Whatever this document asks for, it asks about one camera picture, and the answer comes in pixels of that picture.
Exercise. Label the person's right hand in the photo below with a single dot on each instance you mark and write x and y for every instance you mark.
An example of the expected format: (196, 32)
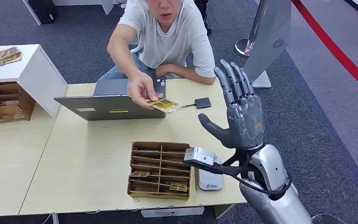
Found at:
(142, 89)

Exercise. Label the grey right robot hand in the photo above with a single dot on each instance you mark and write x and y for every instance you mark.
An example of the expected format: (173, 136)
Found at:
(245, 123)

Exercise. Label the person's left hand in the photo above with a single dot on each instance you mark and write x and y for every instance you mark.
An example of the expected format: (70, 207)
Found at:
(165, 70)

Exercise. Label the yellow patterned ID card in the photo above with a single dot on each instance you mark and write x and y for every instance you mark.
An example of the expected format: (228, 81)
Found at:
(166, 105)

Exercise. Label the wooden card organizer tray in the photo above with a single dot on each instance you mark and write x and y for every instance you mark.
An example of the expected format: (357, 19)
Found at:
(166, 168)

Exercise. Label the person's right forearm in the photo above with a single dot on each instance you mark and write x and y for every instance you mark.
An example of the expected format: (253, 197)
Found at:
(122, 60)

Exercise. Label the person's left forearm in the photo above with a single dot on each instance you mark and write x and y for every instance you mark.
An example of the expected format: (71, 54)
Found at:
(191, 75)

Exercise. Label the person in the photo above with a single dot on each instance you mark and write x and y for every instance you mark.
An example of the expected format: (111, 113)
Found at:
(166, 40)

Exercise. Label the yellow patterned key card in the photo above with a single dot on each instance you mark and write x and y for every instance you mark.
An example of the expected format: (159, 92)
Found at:
(148, 151)
(139, 173)
(178, 186)

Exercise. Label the white card reader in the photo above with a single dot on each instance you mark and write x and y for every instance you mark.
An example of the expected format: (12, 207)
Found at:
(210, 182)

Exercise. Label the grey laptop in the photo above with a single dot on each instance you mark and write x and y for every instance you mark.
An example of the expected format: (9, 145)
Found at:
(120, 108)

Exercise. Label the small black box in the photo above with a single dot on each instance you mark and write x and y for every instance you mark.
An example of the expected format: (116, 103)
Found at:
(203, 103)

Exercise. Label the black stand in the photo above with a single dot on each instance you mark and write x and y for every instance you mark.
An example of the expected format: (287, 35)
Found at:
(204, 12)

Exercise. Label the grey standing sign panel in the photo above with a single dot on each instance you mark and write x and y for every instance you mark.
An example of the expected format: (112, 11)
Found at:
(268, 40)

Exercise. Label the beige desk side panel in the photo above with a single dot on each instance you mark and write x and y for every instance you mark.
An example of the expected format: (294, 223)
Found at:
(223, 210)

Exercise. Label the white cabinet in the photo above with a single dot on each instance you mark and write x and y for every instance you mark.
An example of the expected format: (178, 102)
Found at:
(37, 77)

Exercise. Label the white desk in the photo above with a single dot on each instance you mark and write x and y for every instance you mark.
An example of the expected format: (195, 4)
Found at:
(74, 2)

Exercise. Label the white desk crossbar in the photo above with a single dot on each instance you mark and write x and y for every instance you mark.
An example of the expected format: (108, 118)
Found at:
(172, 212)

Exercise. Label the red barrier belt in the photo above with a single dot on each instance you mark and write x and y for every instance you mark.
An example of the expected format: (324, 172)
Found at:
(336, 51)

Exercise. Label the clear plastic dome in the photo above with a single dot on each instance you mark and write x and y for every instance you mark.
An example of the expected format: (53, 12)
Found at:
(327, 219)

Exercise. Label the brown wooden shelf organizer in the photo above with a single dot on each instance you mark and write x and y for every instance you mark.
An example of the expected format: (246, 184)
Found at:
(9, 109)

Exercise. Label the stack of patterned cards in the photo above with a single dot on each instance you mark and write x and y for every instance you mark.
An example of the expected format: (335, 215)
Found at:
(3, 55)

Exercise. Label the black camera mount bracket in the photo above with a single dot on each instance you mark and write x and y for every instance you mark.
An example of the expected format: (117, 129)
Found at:
(216, 169)

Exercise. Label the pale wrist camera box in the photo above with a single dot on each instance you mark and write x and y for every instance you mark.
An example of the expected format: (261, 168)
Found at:
(199, 155)

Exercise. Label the chrome stanchion post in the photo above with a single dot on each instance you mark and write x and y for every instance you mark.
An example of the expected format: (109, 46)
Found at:
(240, 48)

